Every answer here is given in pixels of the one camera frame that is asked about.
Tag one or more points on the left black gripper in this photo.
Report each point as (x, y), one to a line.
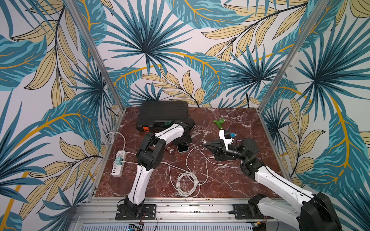
(188, 140)

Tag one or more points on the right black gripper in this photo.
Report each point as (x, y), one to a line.
(221, 150)

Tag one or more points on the black smartphone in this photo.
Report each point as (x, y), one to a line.
(182, 147)

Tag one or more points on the green toy drill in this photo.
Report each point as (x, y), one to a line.
(219, 123)

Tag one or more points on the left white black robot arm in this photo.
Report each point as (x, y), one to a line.
(150, 155)

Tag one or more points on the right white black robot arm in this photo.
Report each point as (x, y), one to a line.
(304, 211)

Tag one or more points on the green plug adapter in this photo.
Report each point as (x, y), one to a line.
(119, 161)

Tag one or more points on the black plastic tool case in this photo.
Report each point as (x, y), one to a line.
(157, 115)

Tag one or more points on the white power strip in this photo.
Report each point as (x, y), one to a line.
(117, 170)

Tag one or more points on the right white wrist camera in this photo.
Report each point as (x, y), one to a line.
(227, 137)

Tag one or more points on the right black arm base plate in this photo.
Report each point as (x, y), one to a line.
(247, 211)

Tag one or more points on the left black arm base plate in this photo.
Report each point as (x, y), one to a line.
(146, 212)

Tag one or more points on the aluminium front rail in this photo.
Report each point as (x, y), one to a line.
(103, 209)

